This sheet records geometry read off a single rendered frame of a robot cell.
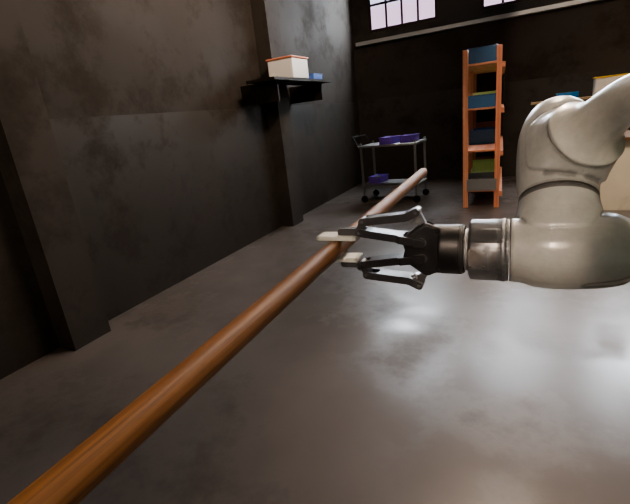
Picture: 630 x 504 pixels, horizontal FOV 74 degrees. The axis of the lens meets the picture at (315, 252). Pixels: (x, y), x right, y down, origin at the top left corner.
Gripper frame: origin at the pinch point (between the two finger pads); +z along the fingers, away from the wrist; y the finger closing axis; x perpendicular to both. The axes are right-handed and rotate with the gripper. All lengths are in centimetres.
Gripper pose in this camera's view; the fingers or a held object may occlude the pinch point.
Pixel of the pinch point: (339, 246)
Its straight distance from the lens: 70.7
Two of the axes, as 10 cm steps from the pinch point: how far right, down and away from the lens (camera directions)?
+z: -9.1, -0.2, 4.2
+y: 1.2, 9.5, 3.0
